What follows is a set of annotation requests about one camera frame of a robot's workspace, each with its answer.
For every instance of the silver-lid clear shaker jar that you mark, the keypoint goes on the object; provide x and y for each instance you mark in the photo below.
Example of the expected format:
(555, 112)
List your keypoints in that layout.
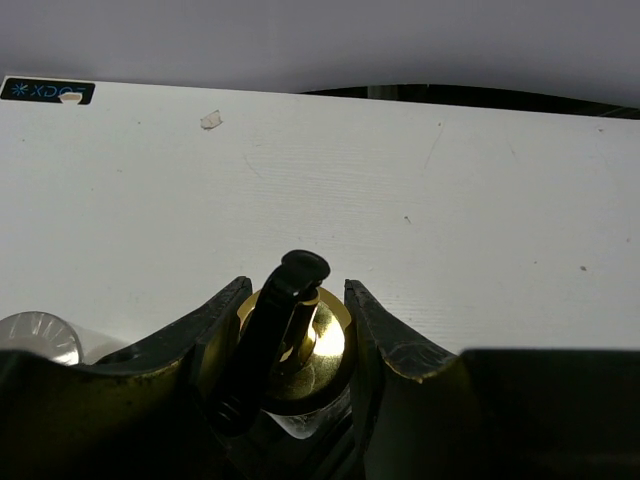
(56, 339)

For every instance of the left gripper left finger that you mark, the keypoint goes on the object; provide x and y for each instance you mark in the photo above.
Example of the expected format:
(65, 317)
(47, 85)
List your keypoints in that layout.
(134, 414)

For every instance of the small tape scrap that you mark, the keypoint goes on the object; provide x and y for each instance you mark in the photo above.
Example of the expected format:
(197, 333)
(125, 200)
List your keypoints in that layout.
(211, 121)

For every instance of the dark sauce glass bottle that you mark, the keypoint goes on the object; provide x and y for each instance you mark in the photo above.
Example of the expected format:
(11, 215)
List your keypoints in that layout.
(294, 355)

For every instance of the left blue logo sticker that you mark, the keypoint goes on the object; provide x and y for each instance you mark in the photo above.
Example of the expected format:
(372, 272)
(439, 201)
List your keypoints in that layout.
(45, 90)

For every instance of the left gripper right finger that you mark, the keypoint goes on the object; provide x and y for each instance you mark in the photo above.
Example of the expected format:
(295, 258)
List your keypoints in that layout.
(422, 412)

